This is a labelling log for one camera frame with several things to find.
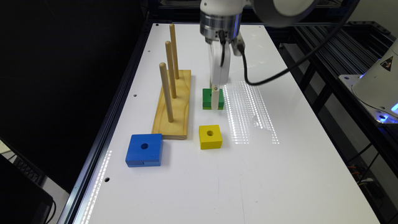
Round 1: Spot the blue wooden block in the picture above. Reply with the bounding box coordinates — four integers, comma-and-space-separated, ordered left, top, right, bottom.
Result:
125, 134, 163, 167

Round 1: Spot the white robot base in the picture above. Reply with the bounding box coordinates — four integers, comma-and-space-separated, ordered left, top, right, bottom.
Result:
339, 42, 398, 125

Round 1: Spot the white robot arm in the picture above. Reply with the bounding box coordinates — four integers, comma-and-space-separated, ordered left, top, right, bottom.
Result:
200, 0, 318, 110

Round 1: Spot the black monitor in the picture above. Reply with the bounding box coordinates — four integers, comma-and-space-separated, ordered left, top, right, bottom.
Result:
1, 156, 52, 224

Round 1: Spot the wooden peg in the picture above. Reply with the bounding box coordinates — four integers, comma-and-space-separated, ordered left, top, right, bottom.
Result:
165, 41, 177, 99
169, 24, 179, 80
159, 62, 174, 123

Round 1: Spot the far wooden peg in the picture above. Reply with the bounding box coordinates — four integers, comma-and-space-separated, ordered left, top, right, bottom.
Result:
169, 24, 179, 80

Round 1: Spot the wooden peg base board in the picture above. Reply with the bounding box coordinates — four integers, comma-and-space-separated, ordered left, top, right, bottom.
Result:
151, 70, 191, 140

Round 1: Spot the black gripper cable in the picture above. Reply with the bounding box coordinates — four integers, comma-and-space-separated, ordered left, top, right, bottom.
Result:
218, 0, 361, 86

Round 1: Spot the middle wooden peg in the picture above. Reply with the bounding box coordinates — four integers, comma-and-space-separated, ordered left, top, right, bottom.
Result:
165, 41, 177, 99

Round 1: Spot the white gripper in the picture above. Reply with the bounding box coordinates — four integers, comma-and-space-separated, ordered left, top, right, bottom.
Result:
209, 30, 245, 110

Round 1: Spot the yellow wooden block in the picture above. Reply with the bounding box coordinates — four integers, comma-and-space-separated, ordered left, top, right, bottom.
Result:
199, 124, 223, 149

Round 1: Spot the green wooden block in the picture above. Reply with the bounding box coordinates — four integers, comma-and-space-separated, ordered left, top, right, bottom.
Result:
202, 88, 224, 110

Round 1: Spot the near wooden peg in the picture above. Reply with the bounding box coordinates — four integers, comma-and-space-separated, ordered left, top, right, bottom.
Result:
159, 62, 174, 123

